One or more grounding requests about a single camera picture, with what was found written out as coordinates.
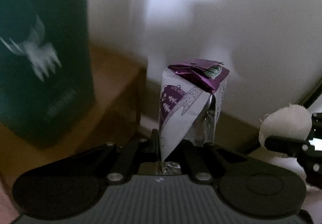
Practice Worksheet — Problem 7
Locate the teal trash bin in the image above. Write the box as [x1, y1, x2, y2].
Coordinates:
[1, 0, 94, 148]

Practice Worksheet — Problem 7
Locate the purple white snack wrapper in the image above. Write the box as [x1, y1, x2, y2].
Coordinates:
[159, 59, 230, 161]

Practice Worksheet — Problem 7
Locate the clear plastic wrapper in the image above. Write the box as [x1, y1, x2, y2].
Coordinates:
[162, 162, 181, 175]

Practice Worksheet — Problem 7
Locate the white wardrobe door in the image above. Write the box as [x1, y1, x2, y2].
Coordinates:
[144, 0, 321, 126]

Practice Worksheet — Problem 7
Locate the white tissue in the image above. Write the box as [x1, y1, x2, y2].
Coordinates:
[259, 104, 312, 147]

